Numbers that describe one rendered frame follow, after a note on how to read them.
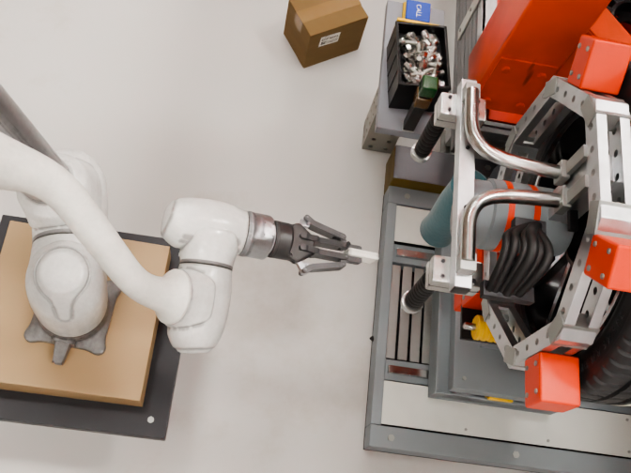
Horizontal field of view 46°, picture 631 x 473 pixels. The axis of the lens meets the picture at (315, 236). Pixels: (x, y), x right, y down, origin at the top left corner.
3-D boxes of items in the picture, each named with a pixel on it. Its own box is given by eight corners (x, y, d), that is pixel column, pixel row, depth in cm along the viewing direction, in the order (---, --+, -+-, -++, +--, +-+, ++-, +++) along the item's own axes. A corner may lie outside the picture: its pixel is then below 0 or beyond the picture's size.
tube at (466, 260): (564, 290, 127) (594, 269, 117) (454, 273, 125) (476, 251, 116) (561, 198, 134) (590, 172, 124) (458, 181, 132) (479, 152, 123)
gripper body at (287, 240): (275, 251, 143) (319, 260, 146) (277, 211, 146) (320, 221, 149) (261, 264, 149) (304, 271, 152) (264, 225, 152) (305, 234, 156)
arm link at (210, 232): (237, 211, 151) (228, 275, 149) (161, 196, 146) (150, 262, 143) (253, 202, 141) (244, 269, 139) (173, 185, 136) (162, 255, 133)
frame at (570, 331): (508, 389, 161) (646, 319, 111) (479, 385, 160) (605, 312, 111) (509, 169, 182) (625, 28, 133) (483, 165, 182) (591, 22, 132)
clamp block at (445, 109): (477, 134, 146) (486, 120, 141) (433, 126, 145) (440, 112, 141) (478, 113, 148) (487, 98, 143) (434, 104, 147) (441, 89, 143)
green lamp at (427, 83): (433, 99, 182) (438, 90, 178) (417, 97, 182) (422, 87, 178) (434, 85, 184) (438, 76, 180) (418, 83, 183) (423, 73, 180)
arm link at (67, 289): (32, 340, 163) (15, 311, 143) (36, 262, 170) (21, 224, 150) (109, 337, 167) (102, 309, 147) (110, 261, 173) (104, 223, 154)
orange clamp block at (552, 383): (562, 365, 139) (563, 413, 136) (522, 358, 139) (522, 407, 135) (579, 356, 133) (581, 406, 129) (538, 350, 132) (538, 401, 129)
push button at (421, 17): (427, 27, 211) (429, 22, 209) (403, 22, 210) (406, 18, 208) (428, 7, 214) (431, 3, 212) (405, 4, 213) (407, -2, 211)
